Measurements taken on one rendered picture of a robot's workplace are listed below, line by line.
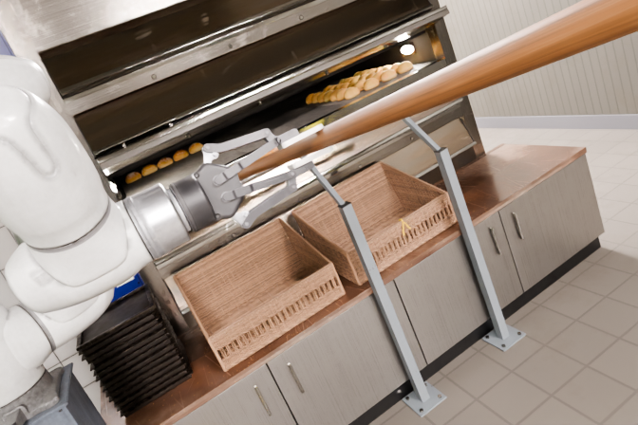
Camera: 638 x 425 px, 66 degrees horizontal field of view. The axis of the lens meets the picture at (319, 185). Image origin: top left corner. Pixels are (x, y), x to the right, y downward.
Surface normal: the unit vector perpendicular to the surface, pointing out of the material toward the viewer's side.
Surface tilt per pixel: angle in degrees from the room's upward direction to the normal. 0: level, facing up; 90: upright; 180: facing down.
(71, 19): 90
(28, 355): 94
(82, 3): 90
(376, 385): 90
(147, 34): 70
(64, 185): 116
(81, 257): 121
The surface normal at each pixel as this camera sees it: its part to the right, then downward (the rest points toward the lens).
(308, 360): 0.41, 0.11
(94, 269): 0.56, 0.51
